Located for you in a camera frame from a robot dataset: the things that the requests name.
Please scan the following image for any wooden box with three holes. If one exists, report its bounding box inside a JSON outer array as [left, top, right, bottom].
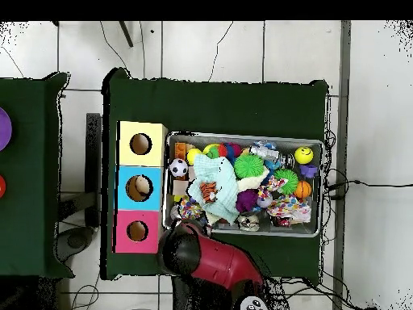
[[113, 120, 169, 254]]

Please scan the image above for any silver mesh bin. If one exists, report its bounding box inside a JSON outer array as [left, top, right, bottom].
[[162, 131, 324, 238]]

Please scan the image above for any mint green cloth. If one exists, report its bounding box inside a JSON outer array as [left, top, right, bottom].
[[187, 153, 241, 226]]

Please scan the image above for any small tiger plush toy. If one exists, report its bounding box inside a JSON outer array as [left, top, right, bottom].
[[198, 181, 219, 203]]

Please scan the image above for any yellow tennis ball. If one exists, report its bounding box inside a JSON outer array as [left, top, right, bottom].
[[186, 147, 203, 166]]

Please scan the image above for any black and white soccer ball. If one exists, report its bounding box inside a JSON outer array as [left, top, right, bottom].
[[169, 157, 189, 178]]

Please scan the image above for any large green spiky ball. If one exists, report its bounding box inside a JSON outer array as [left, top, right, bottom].
[[233, 153, 265, 180]]

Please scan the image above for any silver robot toy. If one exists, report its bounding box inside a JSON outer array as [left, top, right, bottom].
[[249, 145, 280, 162]]

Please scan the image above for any dark green tablecloth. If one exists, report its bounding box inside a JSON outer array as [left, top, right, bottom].
[[100, 67, 330, 285], [0, 72, 75, 279]]

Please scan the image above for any small green spiky ball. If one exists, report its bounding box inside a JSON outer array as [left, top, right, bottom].
[[273, 168, 299, 195]]

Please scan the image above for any large polka dot cloth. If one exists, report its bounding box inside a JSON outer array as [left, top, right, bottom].
[[257, 174, 313, 224]]

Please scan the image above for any orange basketball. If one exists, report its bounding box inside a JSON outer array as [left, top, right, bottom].
[[293, 179, 313, 199]]

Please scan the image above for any yellow smiley ball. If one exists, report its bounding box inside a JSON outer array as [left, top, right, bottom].
[[294, 145, 315, 165]]

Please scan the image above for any black stand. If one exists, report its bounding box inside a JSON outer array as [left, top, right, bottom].
[[58, 112, 102, 228]]

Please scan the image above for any black tripod leg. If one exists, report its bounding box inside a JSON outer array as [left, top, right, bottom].
[[118, 20, 134, 48]]

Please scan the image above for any purple plate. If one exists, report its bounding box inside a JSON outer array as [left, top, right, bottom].
[[0, 107, 13, 152]]

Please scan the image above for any black power cable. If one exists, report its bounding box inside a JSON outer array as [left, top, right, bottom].
[[325, 178, 413, 199]]

